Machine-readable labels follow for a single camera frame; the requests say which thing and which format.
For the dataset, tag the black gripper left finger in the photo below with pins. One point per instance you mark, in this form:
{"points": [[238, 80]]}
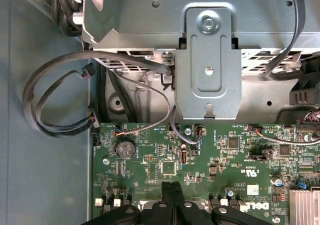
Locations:
{"points": [[166, 195]]}

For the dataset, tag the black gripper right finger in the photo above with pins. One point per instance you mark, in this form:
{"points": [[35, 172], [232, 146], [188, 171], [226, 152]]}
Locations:
{"points": [[178, 195]]}

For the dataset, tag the internal USB port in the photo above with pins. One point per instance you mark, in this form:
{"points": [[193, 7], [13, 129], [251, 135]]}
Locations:
{"points": [[183, 157]]}

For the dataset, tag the green motherboard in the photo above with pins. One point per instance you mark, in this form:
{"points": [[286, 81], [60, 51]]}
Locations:
{"points": [[235, 175]]}

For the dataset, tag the coin cell battery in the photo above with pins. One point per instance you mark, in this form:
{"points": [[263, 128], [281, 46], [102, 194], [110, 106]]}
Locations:
{"points": [[125, 150]]}

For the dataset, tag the silver metal drive cage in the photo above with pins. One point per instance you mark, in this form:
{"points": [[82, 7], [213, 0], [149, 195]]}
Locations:
{"points": [[207, 85]]}

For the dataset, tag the silver chipset heatsink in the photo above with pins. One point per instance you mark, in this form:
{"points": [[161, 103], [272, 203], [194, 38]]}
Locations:
{"points": [[303, 207]]}

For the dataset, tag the black plastic connector block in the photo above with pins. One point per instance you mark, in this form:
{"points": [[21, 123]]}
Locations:
{"points": [[302, 95]]}

